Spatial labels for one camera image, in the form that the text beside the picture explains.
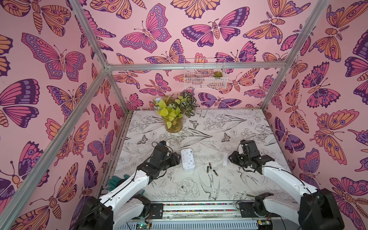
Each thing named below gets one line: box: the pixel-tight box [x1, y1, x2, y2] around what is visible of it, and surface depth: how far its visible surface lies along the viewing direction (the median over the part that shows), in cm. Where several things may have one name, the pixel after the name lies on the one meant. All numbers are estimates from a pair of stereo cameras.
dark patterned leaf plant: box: [180, 91, 200, 118], surface depth 96 cm
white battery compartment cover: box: [223, 152, 228, 167], surface depth 93 cm
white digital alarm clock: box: [180, 148, 196, 172], surface depth 90 cm
